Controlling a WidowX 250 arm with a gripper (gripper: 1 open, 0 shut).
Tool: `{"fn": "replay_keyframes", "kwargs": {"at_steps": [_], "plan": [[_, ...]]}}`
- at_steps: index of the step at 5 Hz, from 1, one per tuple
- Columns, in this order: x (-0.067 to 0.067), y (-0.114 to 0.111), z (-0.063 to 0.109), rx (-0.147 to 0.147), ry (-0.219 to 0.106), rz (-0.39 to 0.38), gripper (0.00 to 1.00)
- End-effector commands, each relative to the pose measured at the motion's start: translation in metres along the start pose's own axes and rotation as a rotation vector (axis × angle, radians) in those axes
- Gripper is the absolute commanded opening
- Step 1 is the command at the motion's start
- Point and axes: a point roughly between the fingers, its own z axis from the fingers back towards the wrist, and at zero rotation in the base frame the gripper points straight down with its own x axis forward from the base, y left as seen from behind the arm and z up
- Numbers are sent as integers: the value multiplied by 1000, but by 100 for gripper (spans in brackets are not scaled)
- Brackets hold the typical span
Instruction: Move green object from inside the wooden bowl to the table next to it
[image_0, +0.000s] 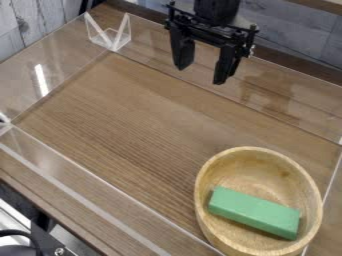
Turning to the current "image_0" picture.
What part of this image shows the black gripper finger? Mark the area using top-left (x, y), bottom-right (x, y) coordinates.
top-left (170, 25), bottom-right (196, 70)
top-left (214, 45), bottom-right (241, 85)

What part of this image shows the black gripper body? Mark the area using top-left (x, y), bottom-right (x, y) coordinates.
top-left (166, 1), bottom-right (260, 56)

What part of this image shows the round wooden bowl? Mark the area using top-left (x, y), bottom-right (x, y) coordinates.
top-left (194, 146), bottom-right (324, 256)

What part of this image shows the green rectangular block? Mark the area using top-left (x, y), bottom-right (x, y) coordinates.
top-left (208, 186), bottom-right (301, 240)

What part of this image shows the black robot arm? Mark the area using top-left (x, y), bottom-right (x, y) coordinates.
top-left (165, 0), bottom-right (260, 85)

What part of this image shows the clear acrylic corner bracket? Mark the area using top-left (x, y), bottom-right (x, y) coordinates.
top-left (85, 12), bottom-right (131, 52)

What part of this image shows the clear acrylic enclosure wall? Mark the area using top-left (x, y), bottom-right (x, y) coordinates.
top-left (0, 5), bottom-right (342, 256)

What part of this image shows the black metal frame bracket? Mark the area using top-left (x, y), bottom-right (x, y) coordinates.
top-left (30, 212), bottom-right (87, 256)

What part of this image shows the black cable at corner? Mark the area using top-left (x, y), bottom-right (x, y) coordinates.
top-left (0, 229), bottom-right (43, 256)

